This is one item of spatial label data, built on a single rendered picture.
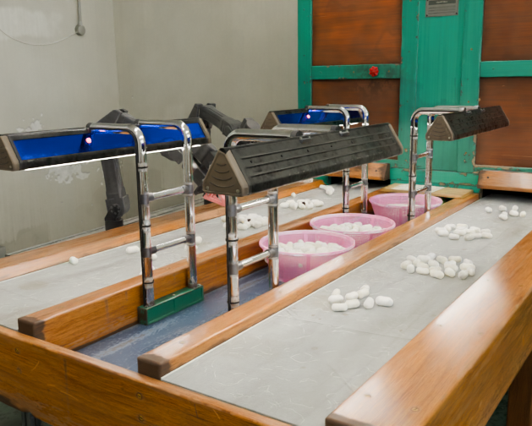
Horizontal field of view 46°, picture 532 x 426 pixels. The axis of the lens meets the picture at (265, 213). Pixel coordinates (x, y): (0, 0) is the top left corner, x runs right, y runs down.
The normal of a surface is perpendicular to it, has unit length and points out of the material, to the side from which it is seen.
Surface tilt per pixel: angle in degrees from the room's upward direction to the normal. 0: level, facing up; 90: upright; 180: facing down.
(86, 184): 90
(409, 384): 0
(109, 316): 90
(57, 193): 90
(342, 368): 0
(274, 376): 0
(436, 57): 90
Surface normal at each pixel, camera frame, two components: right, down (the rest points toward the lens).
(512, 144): -0.56, 0.18
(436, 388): -0.01, -0.98
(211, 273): 0.83, 0.11
